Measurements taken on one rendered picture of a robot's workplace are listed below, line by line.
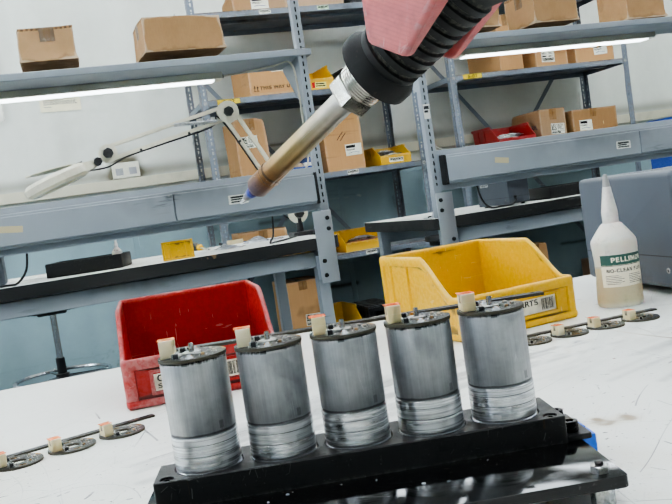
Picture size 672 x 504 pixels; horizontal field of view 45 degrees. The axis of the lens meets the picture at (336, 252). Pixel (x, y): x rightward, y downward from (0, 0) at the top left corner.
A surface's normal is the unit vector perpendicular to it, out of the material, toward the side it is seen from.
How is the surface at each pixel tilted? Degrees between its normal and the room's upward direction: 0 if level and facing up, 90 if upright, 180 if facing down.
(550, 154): 90
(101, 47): 90
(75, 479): 0
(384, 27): 99
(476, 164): 90
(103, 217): 90
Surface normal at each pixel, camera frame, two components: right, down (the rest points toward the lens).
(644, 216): -0.98, 0.15
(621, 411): -0.15, -0.99
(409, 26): -0.68, 0.30
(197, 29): 0.43, -0.05
